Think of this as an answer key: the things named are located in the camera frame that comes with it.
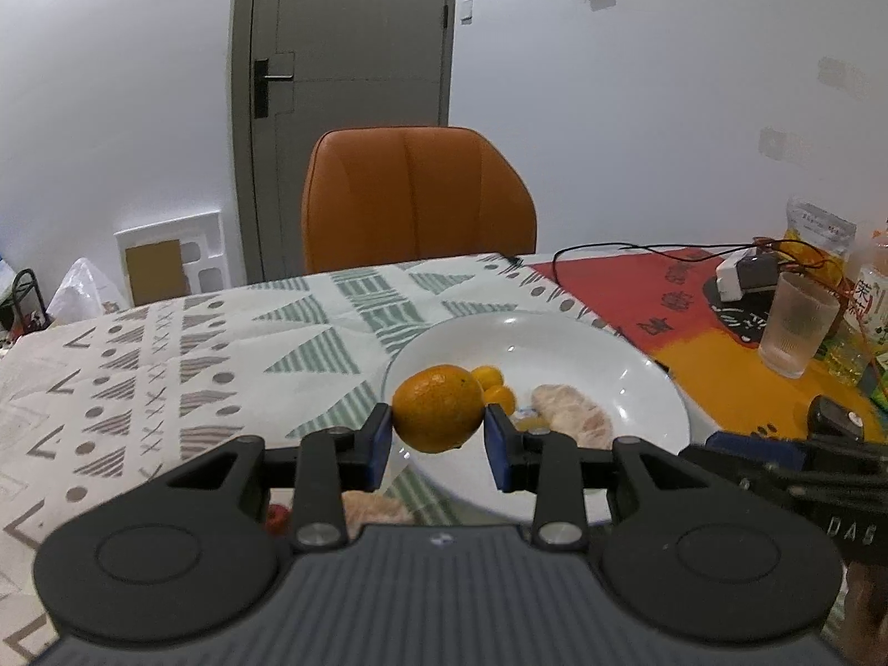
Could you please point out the red and orange mat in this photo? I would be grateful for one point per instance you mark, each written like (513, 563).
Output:
(624, 298)

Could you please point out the white plate with blue print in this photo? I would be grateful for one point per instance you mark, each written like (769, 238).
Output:
(590, 354)

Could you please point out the snack bag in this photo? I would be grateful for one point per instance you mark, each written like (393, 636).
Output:
(822, 229)

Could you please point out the grey door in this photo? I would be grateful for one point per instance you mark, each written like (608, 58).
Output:
(347, 35)

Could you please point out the small pinkish pomelo segment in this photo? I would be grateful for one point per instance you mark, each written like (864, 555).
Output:
(378, 508)

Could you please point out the patterned tablecloth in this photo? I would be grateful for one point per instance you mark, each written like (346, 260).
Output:
(208, 361)

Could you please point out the large peeled pomelo segment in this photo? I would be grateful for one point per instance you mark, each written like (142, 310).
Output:
(572, 416)

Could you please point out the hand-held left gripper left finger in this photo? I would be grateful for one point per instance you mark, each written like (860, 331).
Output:
(379, 447)

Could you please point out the clear plastic bag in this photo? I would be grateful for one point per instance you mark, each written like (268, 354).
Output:
(83, 291)

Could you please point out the small tangerine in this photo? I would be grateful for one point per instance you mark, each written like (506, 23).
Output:
(501, 399)
(489, 376)

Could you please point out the person's right hand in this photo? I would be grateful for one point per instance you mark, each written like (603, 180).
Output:
(867, 600)

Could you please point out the large orange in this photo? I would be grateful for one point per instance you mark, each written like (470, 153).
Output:
(438, 408)

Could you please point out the white power adapter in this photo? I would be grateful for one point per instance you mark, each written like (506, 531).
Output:
(749, 277)

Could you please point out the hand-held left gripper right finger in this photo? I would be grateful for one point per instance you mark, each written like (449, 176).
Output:
(498, 451)

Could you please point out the white foam packaging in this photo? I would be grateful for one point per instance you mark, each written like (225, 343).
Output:
(201, 236)

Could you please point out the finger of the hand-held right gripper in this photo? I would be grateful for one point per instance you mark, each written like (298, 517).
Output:
(770, 461)
(836, 420)

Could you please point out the orange chair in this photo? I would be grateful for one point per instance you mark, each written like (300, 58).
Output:
(416, 201)

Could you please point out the black metal rack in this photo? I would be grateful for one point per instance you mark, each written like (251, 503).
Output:
(28, 277)

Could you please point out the ribbed glass cup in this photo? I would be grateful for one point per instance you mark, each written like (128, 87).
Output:
(794, 326)

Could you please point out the small white wall switch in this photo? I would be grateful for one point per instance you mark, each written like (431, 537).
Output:
(467, 11)

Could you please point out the small red fruit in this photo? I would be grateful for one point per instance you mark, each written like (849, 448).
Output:
(277, 519)

